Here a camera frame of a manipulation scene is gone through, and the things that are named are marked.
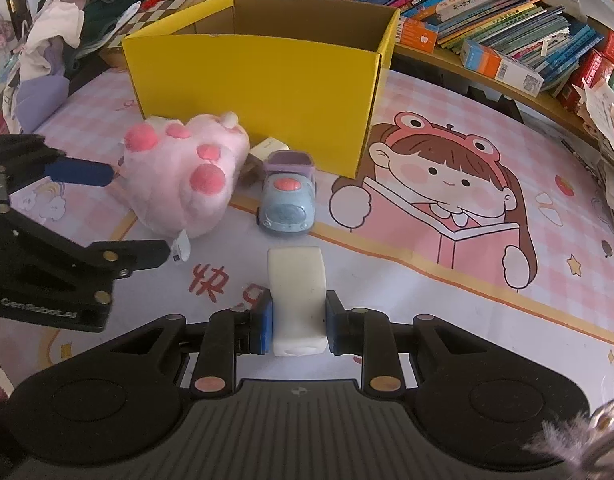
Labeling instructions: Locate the short orange white box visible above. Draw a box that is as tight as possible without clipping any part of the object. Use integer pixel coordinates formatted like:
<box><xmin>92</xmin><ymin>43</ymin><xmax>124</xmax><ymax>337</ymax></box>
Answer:
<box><xmin>398</xmin><ymin>16</ymin><xmax>439</xmax><ymax>53</ymax></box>

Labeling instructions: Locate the fluffy lilac keychain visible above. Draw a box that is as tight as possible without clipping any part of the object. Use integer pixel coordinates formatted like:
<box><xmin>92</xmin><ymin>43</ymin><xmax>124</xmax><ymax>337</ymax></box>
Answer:
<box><xmin>522</xmin><ymin>365</ymin><xmax>614</xmax><ymax>480</ymax></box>

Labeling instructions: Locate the blue toy car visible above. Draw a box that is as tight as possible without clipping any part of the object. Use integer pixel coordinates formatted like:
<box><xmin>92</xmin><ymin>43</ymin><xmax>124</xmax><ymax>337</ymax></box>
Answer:
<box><xmin>257</xmin><ymin>151</ymin><xmax>318</xmax><ymax>236</ymax></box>

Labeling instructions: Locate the pink cartoon desktop mat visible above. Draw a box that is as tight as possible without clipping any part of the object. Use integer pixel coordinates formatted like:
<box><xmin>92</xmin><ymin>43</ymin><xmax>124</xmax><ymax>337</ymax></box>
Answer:
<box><xmin>0</xmin><ymin>67</ymin><xmax>614</xmax><ymax>411</ymax></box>

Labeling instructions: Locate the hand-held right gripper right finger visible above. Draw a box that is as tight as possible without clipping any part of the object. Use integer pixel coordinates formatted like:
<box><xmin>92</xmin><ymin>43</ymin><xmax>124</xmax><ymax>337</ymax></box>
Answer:
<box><xmin>324</xmin><ymin>290</ymin><xmax>492</xmax><ymax>401</ymax></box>

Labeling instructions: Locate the small white charger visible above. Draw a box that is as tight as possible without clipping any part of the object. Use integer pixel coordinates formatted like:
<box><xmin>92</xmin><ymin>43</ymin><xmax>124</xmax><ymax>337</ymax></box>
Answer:
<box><xmin>248</xmin><ymin>136</ymin><xmax>291</xmax><ymax>162</ymax></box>

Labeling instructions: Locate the dark clothes pile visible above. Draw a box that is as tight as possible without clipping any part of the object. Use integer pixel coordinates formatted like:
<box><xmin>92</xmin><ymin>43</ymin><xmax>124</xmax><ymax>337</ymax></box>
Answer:
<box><xmin>57</xmin><ymin>0</ymin><xmax>153</xmax><ymax>81</ymax></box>

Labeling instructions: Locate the long orange white box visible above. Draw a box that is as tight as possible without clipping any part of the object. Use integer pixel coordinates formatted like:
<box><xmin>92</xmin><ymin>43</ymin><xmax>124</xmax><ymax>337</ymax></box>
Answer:
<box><xmin>459</xmin><ymin>39</ymin><xmax>544</xmax><ymax>97</ymax></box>

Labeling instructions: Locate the pink plush paw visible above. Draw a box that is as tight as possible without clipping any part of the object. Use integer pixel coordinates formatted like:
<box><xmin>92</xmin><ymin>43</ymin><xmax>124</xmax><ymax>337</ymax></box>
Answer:
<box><xmin>122</xmin><ymin>111</ymin><xmax>251</xmax><ymax>262</ymax></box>

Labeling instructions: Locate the red boxed book set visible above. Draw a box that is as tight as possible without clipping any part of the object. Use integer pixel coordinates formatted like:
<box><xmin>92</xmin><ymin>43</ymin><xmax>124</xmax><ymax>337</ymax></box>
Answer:
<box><xmin>557</xmin><ymin>30</ymin><xmax>614</xmax><ymax>111</ymax></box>

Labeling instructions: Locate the white rectangular block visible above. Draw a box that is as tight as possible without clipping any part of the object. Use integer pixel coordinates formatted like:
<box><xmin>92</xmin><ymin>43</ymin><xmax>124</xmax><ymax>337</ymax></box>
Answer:
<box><xmin>267</xmin><ymin>246</ymin><xmax>329</xmax><ymax>358</ymax></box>

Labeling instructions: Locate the yellow cardboard box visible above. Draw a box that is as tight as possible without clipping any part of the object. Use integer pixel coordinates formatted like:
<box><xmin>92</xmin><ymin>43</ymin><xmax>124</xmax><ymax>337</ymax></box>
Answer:
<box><xmin>121</xmin><ymin>0</ymin><xmax>401</xmax><ymax>180</ymax></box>

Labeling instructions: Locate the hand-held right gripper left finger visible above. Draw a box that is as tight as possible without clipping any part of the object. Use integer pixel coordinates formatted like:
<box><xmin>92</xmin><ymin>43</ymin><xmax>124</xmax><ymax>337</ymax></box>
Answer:
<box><xmin>104</xmin><ymin>294</ymin><xmax>275</xmax><ymax>401</ymax></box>

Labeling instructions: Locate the purple garment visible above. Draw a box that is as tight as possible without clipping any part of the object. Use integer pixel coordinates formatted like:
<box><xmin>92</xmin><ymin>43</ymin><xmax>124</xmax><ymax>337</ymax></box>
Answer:
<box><xmin>14</xmin><ymin>76</ymin><xmax>70</xmax><ymax>131</ymax></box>

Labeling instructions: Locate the stack of papers and books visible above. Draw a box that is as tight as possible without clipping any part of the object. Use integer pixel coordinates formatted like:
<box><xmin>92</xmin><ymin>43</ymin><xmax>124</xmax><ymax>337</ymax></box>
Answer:
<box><xmin>579</xmin><ymin>77</ymin><xmax>614</xmax><ymax>248</ymax></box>

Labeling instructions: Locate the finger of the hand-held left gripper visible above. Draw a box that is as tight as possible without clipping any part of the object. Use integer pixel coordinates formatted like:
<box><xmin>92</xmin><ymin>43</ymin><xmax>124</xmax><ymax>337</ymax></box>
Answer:
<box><xmin>0</xmin><ymin>200</ymin><xmax>170</xmax><ymax>281</ymax></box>
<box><xmin>0</xmin><ymin>133</ymin><xmax>115</xmax><ymax>196</ymax></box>

